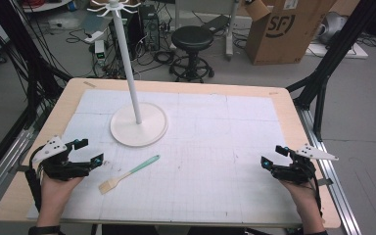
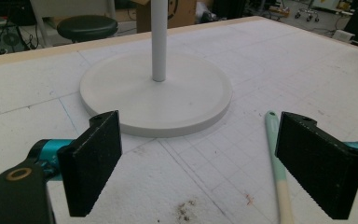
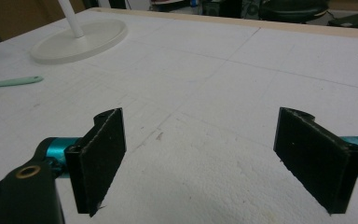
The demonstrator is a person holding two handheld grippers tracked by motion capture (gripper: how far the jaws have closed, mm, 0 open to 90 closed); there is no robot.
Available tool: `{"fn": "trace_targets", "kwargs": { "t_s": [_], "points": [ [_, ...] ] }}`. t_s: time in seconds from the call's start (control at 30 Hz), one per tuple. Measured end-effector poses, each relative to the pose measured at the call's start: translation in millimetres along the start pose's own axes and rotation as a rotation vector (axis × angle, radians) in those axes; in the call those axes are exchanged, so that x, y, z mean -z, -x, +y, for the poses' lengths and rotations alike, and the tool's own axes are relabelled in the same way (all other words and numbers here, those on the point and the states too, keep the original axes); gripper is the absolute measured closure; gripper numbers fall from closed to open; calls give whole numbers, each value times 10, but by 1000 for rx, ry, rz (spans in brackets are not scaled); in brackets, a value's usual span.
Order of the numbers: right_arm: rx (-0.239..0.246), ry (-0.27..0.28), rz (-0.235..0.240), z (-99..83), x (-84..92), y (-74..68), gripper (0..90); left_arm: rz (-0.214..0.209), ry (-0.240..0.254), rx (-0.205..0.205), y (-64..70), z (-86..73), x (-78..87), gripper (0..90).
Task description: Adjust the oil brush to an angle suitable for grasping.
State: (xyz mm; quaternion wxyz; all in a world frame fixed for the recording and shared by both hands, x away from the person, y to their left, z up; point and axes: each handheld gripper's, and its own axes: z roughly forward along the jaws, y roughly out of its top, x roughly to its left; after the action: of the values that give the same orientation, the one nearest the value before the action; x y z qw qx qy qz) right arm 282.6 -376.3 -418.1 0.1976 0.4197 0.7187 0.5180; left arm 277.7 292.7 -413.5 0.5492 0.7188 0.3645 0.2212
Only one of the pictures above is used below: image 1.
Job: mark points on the person's left hand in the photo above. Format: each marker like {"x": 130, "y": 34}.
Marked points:
{"x": 56, "y": 196}

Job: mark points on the white grid mat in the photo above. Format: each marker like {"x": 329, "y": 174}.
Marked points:
{"x": 196, "y": 153}

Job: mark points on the white round table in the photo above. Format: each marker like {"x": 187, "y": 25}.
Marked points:
{"x": 45, "y": 5}

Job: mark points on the white metal post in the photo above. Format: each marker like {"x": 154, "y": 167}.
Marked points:
{"x": 231, "y": 29}

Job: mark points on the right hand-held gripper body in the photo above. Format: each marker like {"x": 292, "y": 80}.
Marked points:
{"x": 298, "y": 169}

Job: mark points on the black wristband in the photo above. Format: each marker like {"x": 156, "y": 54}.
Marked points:
{"x": 44, "y": 230}

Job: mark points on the aluminium rail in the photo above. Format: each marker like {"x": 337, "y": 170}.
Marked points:
{"x": 3, "y": 163}
{"x": 334, "y": 189}

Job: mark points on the person's right hand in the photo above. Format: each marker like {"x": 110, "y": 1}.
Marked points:
{"x": 302, "y": 202}

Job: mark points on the white hook stand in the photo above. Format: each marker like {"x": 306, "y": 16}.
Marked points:
{"x": 138, "y": 125}

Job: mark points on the white box with green display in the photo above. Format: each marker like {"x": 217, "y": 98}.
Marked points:
{"x": 100, "y": 50}

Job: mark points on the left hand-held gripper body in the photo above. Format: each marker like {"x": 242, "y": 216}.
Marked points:
{"x": 58, "y": 168}

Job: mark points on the grey appliance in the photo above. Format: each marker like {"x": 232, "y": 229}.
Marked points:
{"x": 331, "y": 27}

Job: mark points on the brown cardboard box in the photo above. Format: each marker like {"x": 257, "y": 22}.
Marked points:
{"x": 280, "y": 32}

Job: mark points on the white flat board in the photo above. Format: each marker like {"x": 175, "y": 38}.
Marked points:
{"x": 339, "y": 51}

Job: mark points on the black computer tower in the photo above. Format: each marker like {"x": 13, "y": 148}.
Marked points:
{"x": 149, "y": 27}

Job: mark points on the black metal frame stand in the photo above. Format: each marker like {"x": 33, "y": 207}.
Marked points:
{"x": 331, "y": 62}
{"x": 29, "y": 65}

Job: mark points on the black round stool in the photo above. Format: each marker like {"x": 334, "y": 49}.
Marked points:
{"x": 192, "y": 39}

